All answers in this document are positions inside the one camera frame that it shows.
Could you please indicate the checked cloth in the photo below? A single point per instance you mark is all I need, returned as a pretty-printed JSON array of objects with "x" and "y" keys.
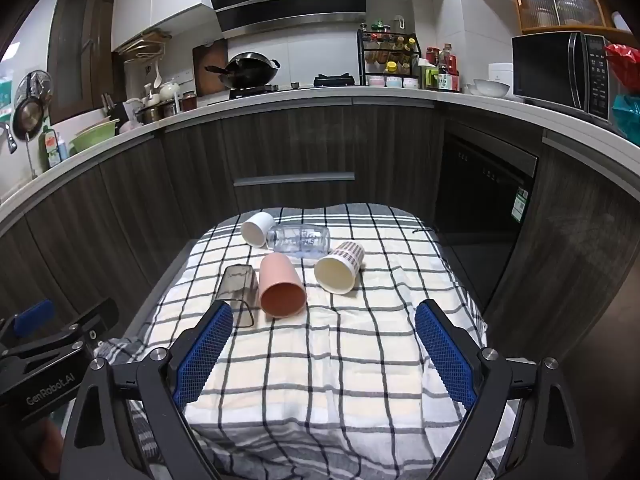
[{"x": 325, "y": 360}]

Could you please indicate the green basin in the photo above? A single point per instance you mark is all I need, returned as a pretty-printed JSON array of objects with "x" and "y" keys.
[{"x": 95, "y": 135}]

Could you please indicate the clear glass cup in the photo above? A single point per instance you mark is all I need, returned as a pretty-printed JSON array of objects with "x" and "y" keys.
[{"x": 298, "y": 240}]

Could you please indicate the white cup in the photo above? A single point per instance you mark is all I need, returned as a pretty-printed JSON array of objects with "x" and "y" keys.
[{"x": 257, "y": 228}]

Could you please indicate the black wok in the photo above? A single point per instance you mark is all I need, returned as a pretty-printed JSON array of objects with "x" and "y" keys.
[{"x": 250, "y": 72}]

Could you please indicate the teal plastic bag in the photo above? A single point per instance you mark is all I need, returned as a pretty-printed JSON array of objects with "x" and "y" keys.
[{"x": 629, "y": 115}]

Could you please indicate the wall-mounted rack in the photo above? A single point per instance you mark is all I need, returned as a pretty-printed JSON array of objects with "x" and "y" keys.
[{"x": 145, "y": 45}]

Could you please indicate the gas stove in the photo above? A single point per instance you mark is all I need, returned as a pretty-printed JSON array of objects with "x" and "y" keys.
[{"x": 252, "y": 91}]

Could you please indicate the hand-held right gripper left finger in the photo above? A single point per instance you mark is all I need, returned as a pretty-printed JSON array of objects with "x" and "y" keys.
[{"x": 202, "y": 355}]

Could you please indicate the knife block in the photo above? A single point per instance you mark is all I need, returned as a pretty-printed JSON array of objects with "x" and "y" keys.
[{"x": 112, "y": 109}]

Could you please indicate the brown door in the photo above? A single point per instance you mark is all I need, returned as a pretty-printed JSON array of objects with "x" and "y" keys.
[{"x": 82, "y": 50}]

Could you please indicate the hanging frying pan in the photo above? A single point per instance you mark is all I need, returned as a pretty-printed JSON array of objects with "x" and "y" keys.
[{"x": 27, "y": 115}]

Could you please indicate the patterned paper cup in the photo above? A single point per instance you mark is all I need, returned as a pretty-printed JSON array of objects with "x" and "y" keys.
[{"x": 337, "y": 270}]

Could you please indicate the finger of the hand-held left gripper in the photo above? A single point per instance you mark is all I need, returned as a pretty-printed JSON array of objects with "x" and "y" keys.
[
  {"x": 95, "y": 321},
  {"x": 32, "y": 313}
]

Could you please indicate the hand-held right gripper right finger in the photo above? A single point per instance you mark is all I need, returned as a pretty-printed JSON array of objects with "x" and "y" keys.
[{"x": 445, "y": 355}]

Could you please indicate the red jar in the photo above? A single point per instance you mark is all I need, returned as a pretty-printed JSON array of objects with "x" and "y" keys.
[{"x": 188, "y": 101}]

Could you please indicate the smoky transparent cup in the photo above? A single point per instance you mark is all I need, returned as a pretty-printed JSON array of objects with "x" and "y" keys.
[{"x": 237, "y": 292}]

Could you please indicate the green-label sauce bottle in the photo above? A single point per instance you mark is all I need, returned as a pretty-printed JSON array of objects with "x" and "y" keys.
[{"x": 444, "y": 77}]

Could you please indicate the white teapot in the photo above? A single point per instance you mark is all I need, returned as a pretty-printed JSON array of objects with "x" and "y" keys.
[{"x": 170, "y": 91}]

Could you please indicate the white rice cooker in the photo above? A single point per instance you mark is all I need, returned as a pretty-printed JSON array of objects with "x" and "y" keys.
[{"x": 501, "y": 72}]

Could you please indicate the black microwave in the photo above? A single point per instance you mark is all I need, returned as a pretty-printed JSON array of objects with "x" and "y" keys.
[{"x": 545, "y": 65}]

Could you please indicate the row of pastel containers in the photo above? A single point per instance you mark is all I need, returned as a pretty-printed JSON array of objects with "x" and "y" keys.
[{"x": 392, "y": 81}]

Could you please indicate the red plastic bag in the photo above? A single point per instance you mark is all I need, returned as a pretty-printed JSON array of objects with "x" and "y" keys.
[{"x": 624, "y": 62}]

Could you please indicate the wooden cutting board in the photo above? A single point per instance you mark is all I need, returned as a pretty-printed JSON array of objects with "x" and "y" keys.
[{"x": 210, "y": 55}]

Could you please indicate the steel pot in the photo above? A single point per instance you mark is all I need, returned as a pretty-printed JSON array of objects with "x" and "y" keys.
[{"x": 157, "y": 111}]

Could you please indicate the black spice rack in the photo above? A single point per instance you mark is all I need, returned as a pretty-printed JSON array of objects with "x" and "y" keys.
[{"x": 387, "y": 55}]

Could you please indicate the white jug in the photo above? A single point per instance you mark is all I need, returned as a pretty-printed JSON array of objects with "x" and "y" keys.
[{"x": 132, "y": 110}]

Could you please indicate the pink cup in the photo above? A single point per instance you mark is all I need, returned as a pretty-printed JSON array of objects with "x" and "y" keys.
[{"x": 281, "y": 285}]

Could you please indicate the black dishwasher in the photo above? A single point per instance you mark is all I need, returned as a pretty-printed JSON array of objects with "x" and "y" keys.
[{"x": 475, "y": 200}]

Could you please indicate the green dish soap bottle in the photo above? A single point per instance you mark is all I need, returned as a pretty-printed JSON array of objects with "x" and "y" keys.
[{"x": 51, "y": 147}]

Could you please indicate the white bowl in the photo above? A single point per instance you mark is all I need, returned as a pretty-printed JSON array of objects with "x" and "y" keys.
[{"x": 491, "y": 88}]

